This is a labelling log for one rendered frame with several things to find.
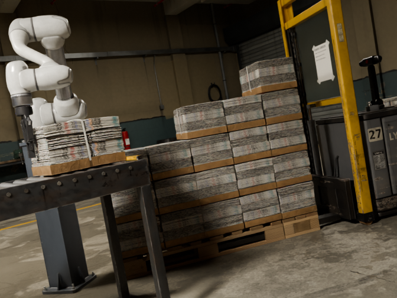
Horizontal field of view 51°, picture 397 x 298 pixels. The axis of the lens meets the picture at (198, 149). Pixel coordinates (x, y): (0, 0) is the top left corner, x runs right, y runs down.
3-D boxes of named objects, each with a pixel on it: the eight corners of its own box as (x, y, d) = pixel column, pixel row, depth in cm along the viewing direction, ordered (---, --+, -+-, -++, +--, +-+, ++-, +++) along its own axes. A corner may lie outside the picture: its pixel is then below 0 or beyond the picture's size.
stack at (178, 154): (120, 264, 308) (100, 154, 303) (264, 228, 337) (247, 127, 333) (125, 281, 270) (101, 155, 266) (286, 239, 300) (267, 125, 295)
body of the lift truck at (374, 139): (326, 207, 369) (312, 119, 365) (377, 195, 383) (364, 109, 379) (378, 222, 302) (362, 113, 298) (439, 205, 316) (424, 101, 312)
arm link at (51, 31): (55, 116, 289) (87, 111, 294) (57, 131, 278) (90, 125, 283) (28, 11, 235) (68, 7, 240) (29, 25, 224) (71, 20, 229)
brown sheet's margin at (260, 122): (212, 133, 325) (211, 128, 325) (246, 126, 332) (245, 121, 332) (228, 131, 288) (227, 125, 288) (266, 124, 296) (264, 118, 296)
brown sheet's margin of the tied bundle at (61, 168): (63, 169, 216) (62, 161, 216) (85, 168, 193) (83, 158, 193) (32, 175, 206) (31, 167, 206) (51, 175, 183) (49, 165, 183)
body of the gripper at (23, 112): (33, 104, 192) (37, 125, 192) (29, 107, 198) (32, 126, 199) (16, 106, 187) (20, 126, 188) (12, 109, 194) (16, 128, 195)
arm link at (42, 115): (29, 133, 281) (23, 101, 280) (57, 129, 286) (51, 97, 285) (25, 132, 266) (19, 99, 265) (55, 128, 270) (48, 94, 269)
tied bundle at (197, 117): (176, 140, 318) (171, 110, 317) (212, 133, 325) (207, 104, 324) (187, 139, 281) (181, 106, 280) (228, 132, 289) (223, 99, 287)
